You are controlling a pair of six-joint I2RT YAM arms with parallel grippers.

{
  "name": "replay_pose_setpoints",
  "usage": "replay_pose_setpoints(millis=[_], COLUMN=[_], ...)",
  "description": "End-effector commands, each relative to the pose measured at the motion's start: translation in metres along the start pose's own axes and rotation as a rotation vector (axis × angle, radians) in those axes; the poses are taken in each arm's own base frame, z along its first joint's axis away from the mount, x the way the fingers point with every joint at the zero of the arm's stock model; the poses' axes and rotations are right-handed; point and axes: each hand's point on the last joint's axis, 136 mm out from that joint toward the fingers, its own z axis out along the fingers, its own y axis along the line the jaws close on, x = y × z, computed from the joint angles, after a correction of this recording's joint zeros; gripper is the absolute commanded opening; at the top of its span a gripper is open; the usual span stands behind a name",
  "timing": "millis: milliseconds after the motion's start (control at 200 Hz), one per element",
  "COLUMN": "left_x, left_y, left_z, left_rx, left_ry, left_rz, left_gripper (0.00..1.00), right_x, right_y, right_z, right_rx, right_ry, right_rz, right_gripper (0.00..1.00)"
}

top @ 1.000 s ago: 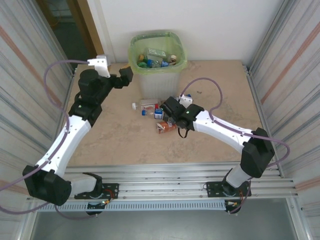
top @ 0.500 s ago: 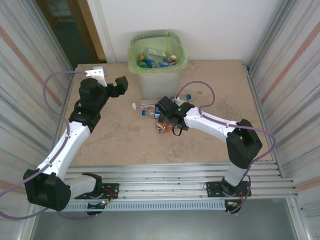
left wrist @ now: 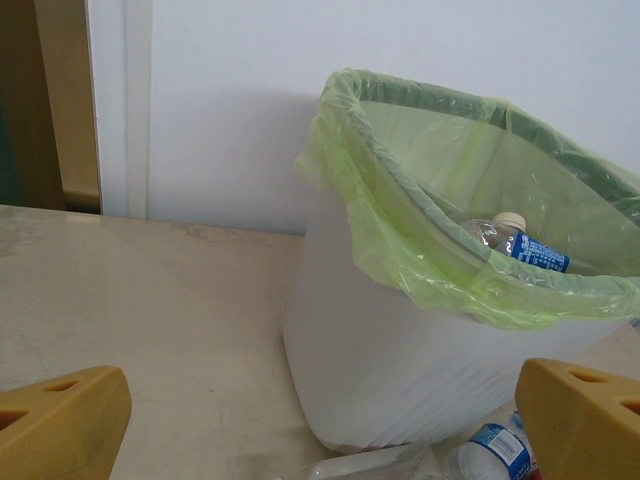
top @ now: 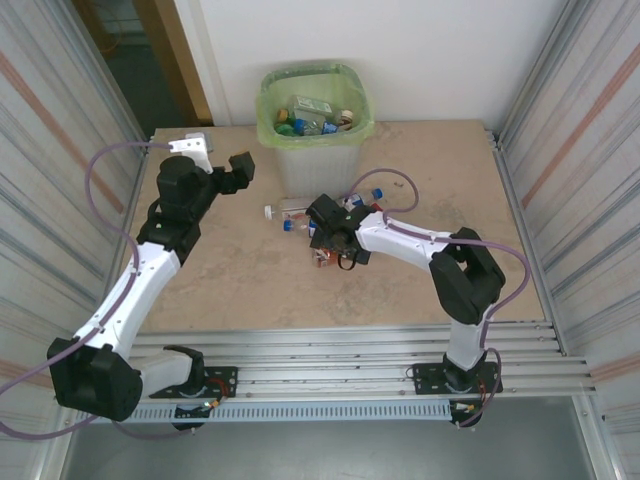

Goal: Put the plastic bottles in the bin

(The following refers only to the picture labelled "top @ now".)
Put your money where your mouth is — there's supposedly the clear water bottle blue label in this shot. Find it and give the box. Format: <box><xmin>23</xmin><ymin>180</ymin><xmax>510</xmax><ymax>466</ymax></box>
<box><xmin>342</xmin><ymin>187</ymin><xmax>384</xmax><ymax>209</ymax></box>
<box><xmin>294</xmin><ymin>118</ymin><xmax>337</xmax><ymax>137</ymax></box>
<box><xmin>282</xmin><ymin>215</ymin><xmax>316</xmax><ymax>237</ymax></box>

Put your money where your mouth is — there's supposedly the orange label drink bottle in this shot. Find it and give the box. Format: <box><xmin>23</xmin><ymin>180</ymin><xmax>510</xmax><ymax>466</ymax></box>
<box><xmin>312</xmin><ymin>248</ymin><xmax>346</xmax><ymax>270</ymax></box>

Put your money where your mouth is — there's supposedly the white green label bottle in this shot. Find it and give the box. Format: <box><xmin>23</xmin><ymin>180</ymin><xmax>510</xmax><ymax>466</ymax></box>
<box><xmin>291</xmin><ymin>94</ymin><xmax>335</xmax><ymax>115</ymax></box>

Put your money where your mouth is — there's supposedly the left arm base wiring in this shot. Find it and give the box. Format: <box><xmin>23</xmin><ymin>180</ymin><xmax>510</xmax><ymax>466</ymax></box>
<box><xmin>172</xmin><ymin>377</ymin><xmax>236</xmax><ymax>431</ymax></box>

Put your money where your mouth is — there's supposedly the right arm base wiring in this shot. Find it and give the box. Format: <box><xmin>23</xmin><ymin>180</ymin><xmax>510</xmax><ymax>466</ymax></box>
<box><xmin>449</xmin><ymin>382</ymin><xmax>489</xmax><ymax>431</ymax></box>

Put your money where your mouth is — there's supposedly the grey plastic waste bin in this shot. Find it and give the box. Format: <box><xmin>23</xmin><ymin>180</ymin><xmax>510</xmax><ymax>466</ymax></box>
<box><xmin>257</xmin><ymin>60</ymin><xmax>376</xmax><ymax>201</ymax></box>

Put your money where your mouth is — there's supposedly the green bin liner bag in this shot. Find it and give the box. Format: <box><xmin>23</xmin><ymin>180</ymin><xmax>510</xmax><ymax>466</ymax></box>
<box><xmin>256</xmin><ymin>59</ymin><xmax>377</xmax><ymax>150</ymax></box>

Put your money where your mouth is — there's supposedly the square clear bottle red label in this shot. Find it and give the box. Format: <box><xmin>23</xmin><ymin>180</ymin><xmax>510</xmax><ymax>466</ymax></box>
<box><xmin>263</xmin><ymin>197</ymin><xmax>317</xmax><ymax>225</ymax></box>

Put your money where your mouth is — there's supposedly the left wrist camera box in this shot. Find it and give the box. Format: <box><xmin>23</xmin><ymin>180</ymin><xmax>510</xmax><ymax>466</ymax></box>
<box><xmin>167</xmin><ymin>130</ymin><xmax>215</xmax><ymax>170</ymax></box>

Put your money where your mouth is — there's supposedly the wooden door frame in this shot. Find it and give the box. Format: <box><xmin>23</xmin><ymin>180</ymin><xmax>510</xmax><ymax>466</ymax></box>
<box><xmin>134</xmin><ymin>0</ymin><xmax>215</xmax><ymax>129</ymax></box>

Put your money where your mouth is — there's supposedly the aluminium rail frame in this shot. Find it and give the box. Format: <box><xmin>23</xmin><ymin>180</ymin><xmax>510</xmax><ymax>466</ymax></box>
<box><xmin>53</xmin><ymin>322</ymin><xmax>601</xmax><ymax>407</ymax></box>

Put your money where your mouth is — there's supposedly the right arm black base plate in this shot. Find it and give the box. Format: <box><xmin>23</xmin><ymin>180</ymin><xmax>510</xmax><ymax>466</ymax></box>
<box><xmin>412</xmin><ymin>360</ymin><xmax>504</xmax><ymax>397</ymax></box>

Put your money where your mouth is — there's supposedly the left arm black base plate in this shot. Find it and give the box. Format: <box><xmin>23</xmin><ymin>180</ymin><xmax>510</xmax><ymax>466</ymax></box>
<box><xmin>148</xmin><ymin>365</ymin><xmax>239</xmax><ymax>400</ymax></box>

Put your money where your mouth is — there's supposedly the white slotted cable duct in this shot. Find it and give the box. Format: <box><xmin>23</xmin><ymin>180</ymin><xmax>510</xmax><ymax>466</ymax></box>
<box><xmin>73</xmin><ymin>402</ymin><xmax>454</xmax><ymax>424</ymax></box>

